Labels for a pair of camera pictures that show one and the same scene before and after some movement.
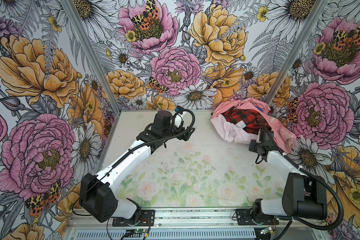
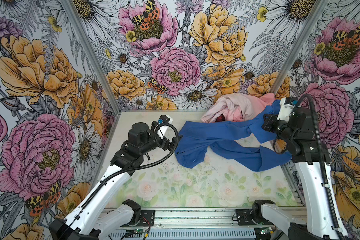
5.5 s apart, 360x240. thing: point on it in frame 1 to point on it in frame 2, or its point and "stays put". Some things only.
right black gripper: (252, 144) to (267, 122)
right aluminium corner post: (314, 18) stays put
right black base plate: (245, 217) stays put
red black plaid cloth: (248, 119) to (220, 118)
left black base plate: (147, 219) stays put
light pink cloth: (232, 132) to (238, 106)
